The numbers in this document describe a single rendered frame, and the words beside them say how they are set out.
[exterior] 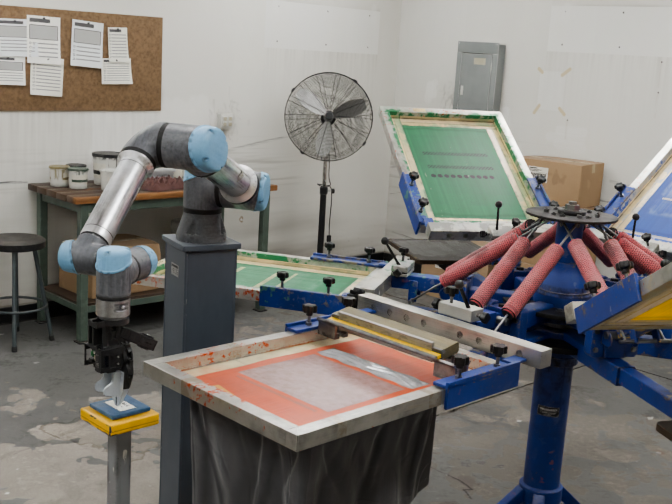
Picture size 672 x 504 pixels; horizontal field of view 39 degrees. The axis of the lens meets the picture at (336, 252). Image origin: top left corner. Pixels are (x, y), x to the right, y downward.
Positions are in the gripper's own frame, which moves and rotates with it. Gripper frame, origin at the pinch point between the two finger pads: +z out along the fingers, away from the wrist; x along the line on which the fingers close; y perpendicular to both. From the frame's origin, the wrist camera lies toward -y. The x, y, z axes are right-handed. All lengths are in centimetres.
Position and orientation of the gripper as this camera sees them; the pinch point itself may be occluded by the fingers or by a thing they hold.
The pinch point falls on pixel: (120, 399)
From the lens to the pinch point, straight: 224.7
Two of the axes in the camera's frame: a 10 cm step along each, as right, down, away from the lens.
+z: -0.6, 9.8, 2.1
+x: 6.9, 1.9, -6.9
